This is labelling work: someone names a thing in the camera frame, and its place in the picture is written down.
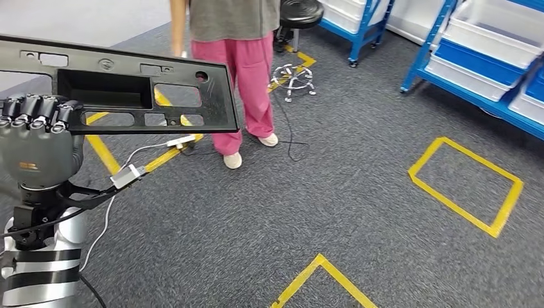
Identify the person's right hand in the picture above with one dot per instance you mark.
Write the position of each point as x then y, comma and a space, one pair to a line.
179, 50

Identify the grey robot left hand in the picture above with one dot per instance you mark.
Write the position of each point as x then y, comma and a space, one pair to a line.
38, 157

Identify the black plastic plate bracket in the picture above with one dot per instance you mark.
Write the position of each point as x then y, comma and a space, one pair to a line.
216, 110

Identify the person's right forearm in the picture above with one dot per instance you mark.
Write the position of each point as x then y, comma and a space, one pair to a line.
178, 21

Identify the blue metal shelf rack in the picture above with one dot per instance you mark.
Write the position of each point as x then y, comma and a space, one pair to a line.
425, 47
363, 29

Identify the person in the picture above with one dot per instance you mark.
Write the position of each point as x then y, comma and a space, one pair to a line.
250, 76

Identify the white power adapter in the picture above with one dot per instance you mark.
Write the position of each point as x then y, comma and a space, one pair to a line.
180, 141

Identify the black stool chrome base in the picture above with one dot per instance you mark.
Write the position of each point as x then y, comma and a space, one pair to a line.
301, 12

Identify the blue plastic crate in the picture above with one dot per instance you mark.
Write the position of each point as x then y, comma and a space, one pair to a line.
476, 63
536, 87

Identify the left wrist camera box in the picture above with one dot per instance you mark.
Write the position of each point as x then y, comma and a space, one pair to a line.
127, 176

